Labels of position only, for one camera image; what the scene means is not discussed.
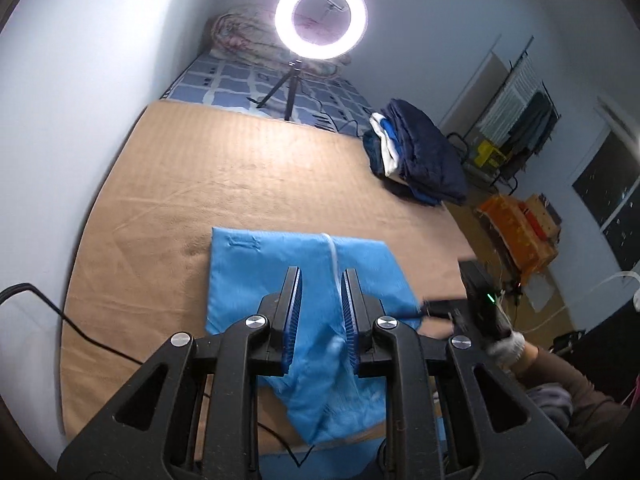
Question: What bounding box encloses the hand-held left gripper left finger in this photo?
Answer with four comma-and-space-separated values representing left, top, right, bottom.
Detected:
57, 266, 302, 480

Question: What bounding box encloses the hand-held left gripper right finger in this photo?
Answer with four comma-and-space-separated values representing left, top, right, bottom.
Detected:
340, 268, 586, 480

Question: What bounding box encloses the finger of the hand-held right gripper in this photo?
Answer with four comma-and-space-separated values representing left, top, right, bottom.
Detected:
417, 299, 463, 322

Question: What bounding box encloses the blue striped work coat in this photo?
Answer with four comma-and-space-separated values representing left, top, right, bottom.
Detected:
205, 226, 443, 461

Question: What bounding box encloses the person's right forearm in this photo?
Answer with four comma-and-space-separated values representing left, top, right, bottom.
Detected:
515, 345, 631, 456

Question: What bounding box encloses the pile of dark folded clothes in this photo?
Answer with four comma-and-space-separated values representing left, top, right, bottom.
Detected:
362, 98, 469, 207

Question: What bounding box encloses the clothes drying rack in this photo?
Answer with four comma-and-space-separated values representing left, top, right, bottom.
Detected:
445, 35, 561, 196

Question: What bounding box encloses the person's right hand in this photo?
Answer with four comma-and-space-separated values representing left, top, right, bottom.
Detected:
482, 330, 526, 368

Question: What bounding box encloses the orange box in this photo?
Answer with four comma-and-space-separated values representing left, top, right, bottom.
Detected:
477, 192, 561, 273

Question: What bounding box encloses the grey cloth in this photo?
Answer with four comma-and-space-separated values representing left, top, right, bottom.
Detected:
530, 382, 573, 431

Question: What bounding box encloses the yellow box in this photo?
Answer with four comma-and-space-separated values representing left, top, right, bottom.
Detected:
472, 139, 506, 168

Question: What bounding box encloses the tan blanket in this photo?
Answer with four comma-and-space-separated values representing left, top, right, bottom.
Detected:
59, 100, 476, 461

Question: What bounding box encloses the dark window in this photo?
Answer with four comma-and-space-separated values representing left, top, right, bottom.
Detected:
571, 130, 640, 231

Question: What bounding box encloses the white door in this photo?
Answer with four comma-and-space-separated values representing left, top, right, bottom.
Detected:
439, 35, 516, 136

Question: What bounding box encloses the black tripod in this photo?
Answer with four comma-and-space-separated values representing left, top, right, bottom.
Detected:
255, 59, 307, 122

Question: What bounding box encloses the blue checkered bedsheet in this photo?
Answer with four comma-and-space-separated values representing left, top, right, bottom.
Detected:
160, 50, 381, 138

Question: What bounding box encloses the floral quilt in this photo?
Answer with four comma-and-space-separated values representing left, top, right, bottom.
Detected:
207, 4, 351, 78

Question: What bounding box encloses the white cable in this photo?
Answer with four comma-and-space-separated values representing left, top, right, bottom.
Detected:
525, 271, 640, 333

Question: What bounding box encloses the black cable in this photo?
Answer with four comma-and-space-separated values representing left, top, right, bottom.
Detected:
0, 284, 168, 368

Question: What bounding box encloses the white ring light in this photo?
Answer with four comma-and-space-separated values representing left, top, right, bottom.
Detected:
274, 0, 370, 61

